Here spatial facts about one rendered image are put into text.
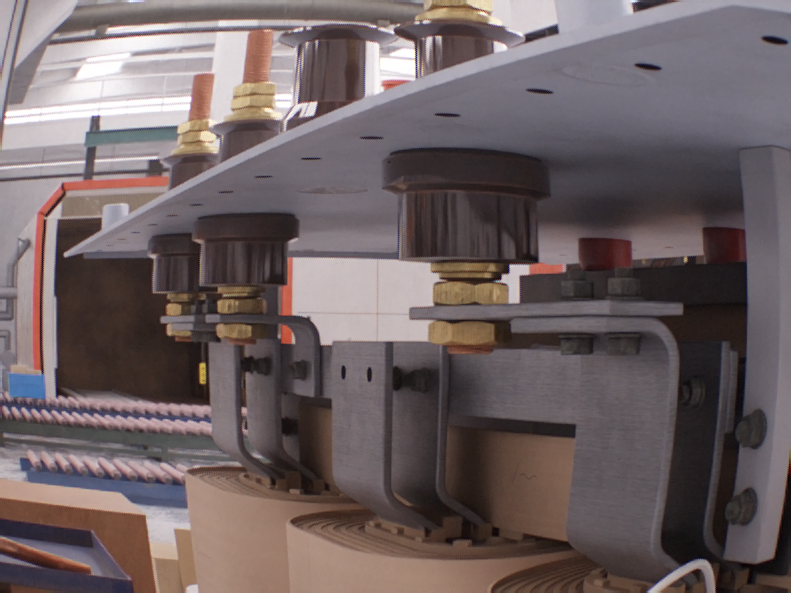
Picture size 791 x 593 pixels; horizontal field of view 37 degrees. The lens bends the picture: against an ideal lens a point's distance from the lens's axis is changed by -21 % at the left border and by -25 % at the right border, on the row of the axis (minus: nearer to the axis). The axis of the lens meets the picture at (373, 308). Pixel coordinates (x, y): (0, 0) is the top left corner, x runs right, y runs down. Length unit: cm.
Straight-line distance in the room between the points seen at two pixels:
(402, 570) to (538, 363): 19
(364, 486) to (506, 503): 12
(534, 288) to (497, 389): 59
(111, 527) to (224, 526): 84
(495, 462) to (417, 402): 8
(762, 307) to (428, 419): 49
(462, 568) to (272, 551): 46
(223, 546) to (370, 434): 42
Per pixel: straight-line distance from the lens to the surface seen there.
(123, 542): 233
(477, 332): 90
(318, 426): 158
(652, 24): 43
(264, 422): 159
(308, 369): 144
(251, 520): 147
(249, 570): 149
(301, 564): 122
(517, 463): 112
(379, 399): 112
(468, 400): 110
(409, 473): 119
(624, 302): 70
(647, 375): 74
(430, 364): 115
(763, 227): 74
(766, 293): 73
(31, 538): 212
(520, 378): 102
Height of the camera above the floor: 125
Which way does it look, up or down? 1 degrees up
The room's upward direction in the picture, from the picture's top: straight up
